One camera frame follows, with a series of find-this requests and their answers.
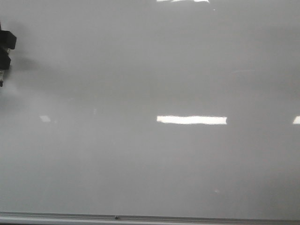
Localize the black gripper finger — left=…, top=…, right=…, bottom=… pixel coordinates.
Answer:
left=0, top=52, right=11, bottom=70
left=0, top=30, right=17, bottom=50

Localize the white whiteboard with aluminium frame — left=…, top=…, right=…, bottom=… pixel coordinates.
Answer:
left=0, top=0, right=300, bottom=225

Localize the white whiteboard marker pen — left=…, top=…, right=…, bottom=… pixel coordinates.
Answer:
left=0, top=46, right=9, bottom=87

